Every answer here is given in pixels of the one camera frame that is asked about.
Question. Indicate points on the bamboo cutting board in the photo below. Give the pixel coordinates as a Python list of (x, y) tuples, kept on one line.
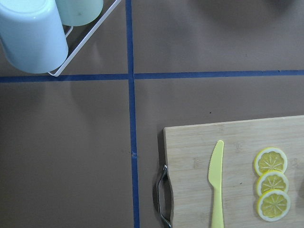
[(188, 151)]

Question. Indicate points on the yellow plastic knife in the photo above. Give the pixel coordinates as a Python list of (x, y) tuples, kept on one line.
[(215, 179)]

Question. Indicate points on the lemon slice far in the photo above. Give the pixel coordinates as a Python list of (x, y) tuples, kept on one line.
[(270, 159)]

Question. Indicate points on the lemon slice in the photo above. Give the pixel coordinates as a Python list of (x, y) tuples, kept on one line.
[(272, 180), (273, 205), (270, 159)]

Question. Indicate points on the mint green cup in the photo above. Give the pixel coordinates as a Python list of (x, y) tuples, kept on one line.
[(78, 12)]

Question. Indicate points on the lemon slice middle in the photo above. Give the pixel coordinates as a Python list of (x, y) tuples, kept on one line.
[(272, 180)]

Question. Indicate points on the light blue cup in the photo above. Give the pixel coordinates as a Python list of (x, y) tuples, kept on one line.
[(32, 35)]

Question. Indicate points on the lemon slice near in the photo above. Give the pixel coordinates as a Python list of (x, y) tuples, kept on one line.
[(273, 205)]

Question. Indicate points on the white wire cup rack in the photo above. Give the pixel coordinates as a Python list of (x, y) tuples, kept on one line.
[(78, 36)]

